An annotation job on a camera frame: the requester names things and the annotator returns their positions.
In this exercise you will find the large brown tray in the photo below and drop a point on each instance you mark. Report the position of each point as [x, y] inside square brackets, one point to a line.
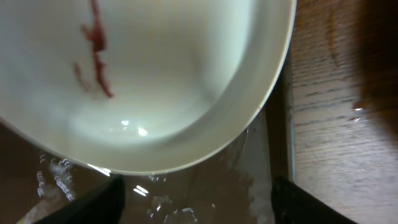
[234, 186]

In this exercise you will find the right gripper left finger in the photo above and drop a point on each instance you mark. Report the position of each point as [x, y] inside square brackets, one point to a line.
[103, 205]

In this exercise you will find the white plate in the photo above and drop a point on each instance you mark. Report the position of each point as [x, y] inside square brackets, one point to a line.
[139, 87]

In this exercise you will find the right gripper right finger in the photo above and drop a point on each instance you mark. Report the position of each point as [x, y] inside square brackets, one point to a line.
[293, 205]

